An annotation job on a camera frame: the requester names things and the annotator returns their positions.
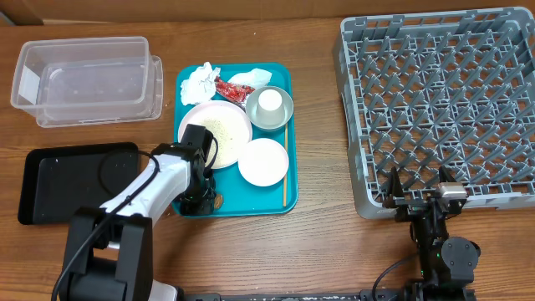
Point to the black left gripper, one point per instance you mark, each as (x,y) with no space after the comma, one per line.
(204,206)

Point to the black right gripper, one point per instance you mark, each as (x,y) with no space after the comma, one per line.
(410,206)

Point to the brown food piece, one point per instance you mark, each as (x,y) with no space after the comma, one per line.
(218,201)

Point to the large white plate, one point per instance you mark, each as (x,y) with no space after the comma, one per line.
(229,125)

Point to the white napkin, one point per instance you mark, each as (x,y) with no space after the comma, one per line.
(200,87)

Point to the red snack wrapper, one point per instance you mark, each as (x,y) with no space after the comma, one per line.
(235,93)

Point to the white tissue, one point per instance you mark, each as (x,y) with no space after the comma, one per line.
(256,78)

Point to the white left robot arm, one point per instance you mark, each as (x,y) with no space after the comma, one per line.
(109,251)

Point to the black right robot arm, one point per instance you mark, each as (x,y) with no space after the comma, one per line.
(447,263)

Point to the small white plate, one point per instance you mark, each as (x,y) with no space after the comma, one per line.
(262,162)

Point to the grey dish rack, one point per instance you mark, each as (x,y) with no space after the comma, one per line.
(453,89)

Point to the grey bowl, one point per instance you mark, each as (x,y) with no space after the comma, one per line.
(251,108)

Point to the teal serving tray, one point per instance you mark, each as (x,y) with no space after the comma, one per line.
(240,197)

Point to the wooden chopstick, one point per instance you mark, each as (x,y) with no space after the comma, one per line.
(285,179)

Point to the white paper cup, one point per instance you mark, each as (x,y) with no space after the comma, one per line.
(270,111)

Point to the black tray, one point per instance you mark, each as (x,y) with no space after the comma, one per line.
(58,181)

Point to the clear plastic bin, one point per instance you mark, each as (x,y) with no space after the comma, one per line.
(88,81)

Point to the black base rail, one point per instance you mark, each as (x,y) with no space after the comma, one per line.
(363,295)

